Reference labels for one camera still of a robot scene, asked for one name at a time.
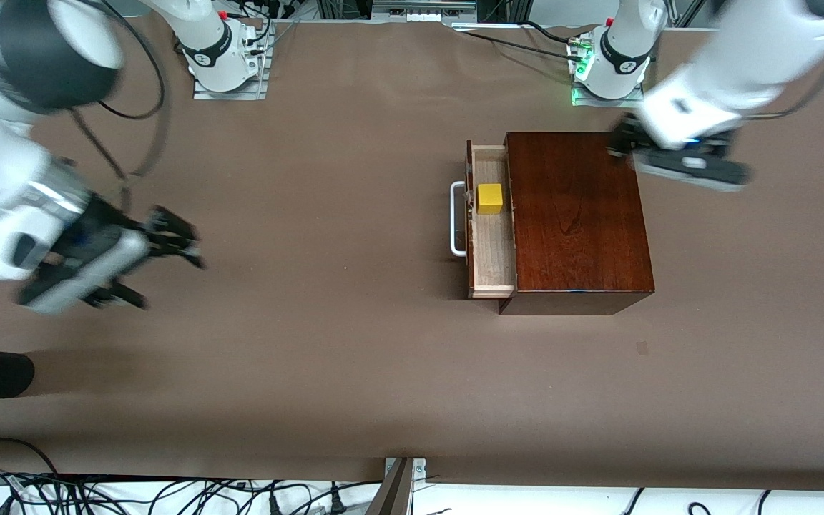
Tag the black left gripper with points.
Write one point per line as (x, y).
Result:
(627, 138)

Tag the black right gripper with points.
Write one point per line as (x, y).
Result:
(107, 222)

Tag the yellow wooden block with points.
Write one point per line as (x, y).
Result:
(490, 199)

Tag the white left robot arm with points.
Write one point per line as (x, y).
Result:
(741, 50)

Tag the dark brown wooden box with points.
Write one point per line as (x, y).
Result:
(584, 214)

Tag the brown paper table cover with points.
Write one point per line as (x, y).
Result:
(383, 357)

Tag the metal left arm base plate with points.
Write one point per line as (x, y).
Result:
(609, 102)

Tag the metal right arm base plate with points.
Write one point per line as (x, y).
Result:
(229, 94)

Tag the silver aluminium rail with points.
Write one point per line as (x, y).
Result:
(423, 8)

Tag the dark metal post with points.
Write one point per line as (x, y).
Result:
(390, 493)

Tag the small metal table bracket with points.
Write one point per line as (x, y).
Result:
(419, 468)

